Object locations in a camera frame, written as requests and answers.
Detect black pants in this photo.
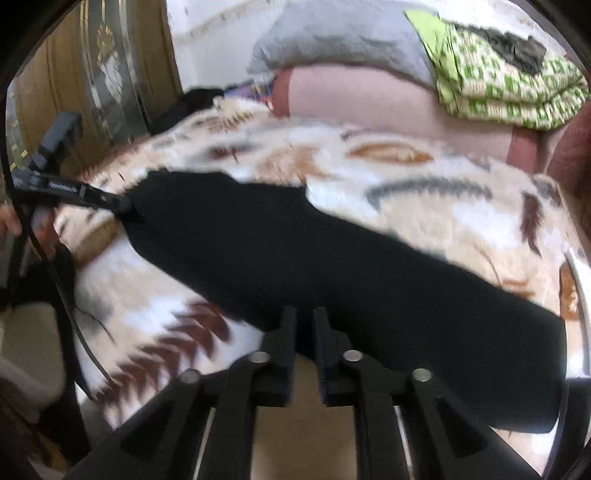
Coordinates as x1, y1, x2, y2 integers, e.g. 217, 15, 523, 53
120, 171, 566, 433

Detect person's left hand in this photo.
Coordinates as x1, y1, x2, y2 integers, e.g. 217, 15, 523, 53
1, 202, 60, 259

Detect leaf patterned fleece blanket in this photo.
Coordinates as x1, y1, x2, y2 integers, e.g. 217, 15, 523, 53
56, 101, 586, 427

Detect black clothes pile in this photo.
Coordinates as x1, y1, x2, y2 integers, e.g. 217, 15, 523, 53
148, 88, 224, 136

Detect wooden wardrobe with glass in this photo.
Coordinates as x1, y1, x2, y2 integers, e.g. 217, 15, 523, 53
6, 0, 182, 176

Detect colourful printed item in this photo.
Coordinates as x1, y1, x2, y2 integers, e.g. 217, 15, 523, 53
219, 80, 274, 115

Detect pink bolster pillow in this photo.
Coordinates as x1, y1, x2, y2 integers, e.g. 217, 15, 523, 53
273, 64, 538, 173

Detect brown bed headboard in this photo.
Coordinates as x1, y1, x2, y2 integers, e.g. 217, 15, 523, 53
544, 50, 591, 222

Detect grey quilted blanket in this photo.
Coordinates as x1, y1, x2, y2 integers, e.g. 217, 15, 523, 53
247, 1, 436, 89

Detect green white patterned quilt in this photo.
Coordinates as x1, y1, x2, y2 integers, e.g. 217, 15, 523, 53
406, 10, 590, 130

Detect dark grey cloth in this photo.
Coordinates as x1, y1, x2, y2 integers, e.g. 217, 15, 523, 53
464, 26, 547, 76

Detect black cable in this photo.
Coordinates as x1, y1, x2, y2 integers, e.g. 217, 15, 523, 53
0, 151, 116, 402

